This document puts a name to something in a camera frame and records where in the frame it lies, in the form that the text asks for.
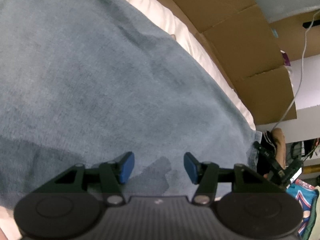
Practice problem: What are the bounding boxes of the detergent refill pouch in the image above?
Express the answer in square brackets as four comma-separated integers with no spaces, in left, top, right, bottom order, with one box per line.
[280,50,293,80]

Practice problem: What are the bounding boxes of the black gold round stand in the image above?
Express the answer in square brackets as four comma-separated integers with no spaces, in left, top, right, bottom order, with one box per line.
[303,164,320,174]

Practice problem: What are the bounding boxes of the brown cardboard sheet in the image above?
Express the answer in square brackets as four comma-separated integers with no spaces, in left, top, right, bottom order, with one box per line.
[158,0,319,125]

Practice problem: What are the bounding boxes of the white cable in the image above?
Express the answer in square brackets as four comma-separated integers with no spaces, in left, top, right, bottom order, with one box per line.
[271,10,320,131]

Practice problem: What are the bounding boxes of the brown folded garment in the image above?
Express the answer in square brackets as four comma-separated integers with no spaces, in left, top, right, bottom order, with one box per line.
[271,128,286,168]

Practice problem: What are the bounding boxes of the black garment under brown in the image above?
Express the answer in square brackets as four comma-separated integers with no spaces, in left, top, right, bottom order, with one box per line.
[253,131,277,176]

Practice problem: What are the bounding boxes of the white shelf board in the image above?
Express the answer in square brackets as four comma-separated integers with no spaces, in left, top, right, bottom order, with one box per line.
[254,57,320,144]

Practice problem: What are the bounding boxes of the cream bear print duvet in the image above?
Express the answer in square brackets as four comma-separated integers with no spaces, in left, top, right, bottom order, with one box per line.
[0,0,257,240]

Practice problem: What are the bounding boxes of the teal patterned cloth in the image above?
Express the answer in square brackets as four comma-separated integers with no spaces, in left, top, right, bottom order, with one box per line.
[286,179,319,239]

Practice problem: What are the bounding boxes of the light blue denim pants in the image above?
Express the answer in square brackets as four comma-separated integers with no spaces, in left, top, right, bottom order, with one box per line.
[0,0,263,208]

